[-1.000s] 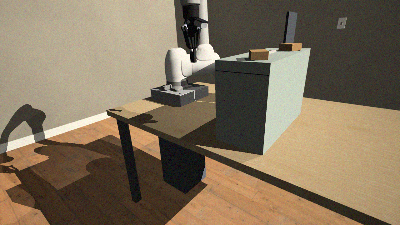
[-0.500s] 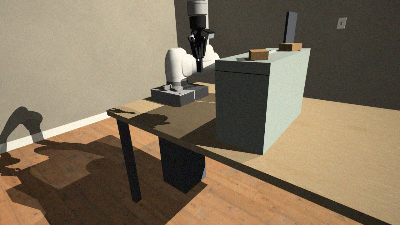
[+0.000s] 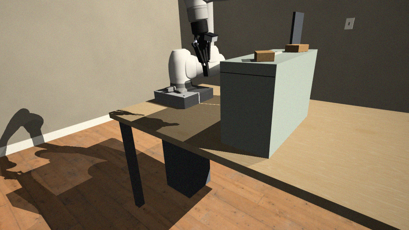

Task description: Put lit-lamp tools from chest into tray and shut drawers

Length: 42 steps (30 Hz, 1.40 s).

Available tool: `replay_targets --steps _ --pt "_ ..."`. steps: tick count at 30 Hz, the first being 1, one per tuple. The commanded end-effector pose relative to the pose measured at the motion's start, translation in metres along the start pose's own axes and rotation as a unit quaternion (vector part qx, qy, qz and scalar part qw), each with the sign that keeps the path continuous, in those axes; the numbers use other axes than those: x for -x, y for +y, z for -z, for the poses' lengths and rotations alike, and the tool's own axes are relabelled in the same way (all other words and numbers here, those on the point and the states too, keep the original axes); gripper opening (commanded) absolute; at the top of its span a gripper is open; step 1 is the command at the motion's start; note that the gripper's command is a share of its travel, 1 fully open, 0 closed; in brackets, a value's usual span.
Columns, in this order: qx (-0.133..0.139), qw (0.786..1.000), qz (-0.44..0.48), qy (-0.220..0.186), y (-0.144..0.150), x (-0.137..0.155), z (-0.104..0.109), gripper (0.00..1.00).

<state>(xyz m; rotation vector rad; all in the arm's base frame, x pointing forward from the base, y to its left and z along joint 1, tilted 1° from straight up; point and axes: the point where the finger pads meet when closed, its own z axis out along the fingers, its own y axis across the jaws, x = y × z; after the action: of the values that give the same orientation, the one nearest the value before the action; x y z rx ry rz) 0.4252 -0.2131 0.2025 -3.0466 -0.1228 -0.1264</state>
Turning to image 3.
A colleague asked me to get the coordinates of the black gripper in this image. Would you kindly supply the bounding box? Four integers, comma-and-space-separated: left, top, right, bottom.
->
191, 20, 211, 77

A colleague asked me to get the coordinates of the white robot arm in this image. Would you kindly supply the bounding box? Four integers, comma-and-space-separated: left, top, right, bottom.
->
164, 0, 228, 94

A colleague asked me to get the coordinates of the tan rectangular block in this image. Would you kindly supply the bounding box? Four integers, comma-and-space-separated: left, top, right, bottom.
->
285, 44, 309, 52

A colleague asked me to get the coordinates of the brown rectangular box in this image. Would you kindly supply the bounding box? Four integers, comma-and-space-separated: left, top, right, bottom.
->
254, 50, 275, 62

